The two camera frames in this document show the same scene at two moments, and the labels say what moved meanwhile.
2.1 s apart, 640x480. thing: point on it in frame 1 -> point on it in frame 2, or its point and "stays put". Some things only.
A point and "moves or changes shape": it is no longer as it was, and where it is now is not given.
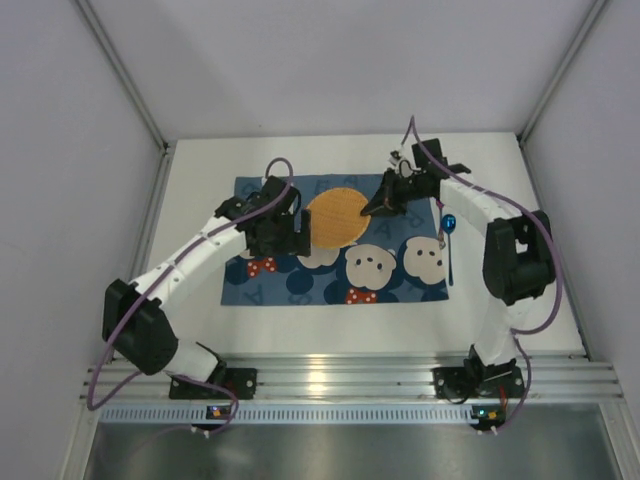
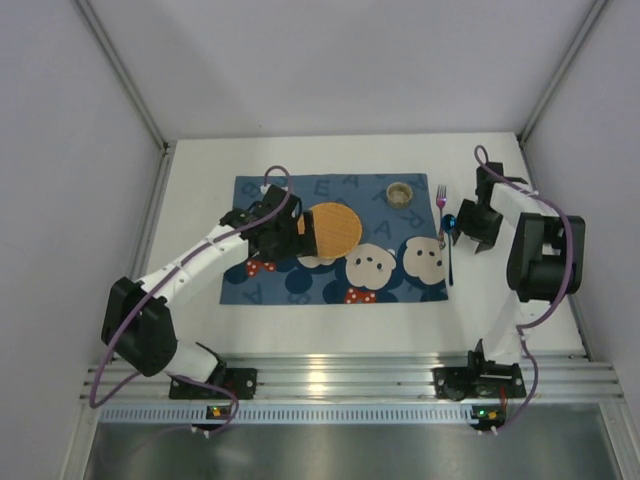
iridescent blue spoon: x=449 y=224 stays put
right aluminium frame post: x=595 y=11 stays put
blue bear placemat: x=398 y=259 stays put
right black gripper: x=398 y=188 -> x=473 y=226
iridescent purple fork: x=441 y=241 stays put
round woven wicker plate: x=336 y=220 moves or changes shape
